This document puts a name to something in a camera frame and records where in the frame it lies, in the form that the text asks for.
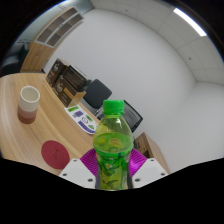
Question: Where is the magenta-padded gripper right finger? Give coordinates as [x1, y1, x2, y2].
[127, 147, 169, 190]

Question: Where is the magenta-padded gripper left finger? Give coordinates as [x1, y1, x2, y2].
[57, 147, 99, 190]

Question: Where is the green drink bottle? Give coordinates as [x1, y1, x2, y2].
[92, 99, 135, 192]

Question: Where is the wooden side desk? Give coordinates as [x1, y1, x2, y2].
[134, 131, 171, 174]

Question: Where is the flat round red coaster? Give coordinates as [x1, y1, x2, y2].
[40, 139, 71, 170]

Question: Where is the white printed leaflet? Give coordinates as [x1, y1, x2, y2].
[64, 104, 100, 135]

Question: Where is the grey mesh office chair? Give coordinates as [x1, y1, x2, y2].
[94, 99, 144, 134]

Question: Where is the kraft brown cardboard box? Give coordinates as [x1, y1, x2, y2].
[53, 75, 87, 108]

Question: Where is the black office chair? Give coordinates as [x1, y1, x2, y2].
[80, 78, 113, 116]

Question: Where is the white and brown ceramic cup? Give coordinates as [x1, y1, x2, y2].
[17, 85, 41, 125]

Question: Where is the black striped box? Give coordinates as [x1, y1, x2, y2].
[63, 65, 90, 96]

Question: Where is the tall dark brown box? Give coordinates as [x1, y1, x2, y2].
[45, 58, 70, 87]

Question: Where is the wooden shelf cabinet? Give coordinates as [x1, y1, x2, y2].
[19, 5, 86, 74]

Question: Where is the black sofa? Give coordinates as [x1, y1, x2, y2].
[0, 43, 29, 78]

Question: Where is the ceiling light panel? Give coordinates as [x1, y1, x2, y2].
[172, 7, 208, 38]

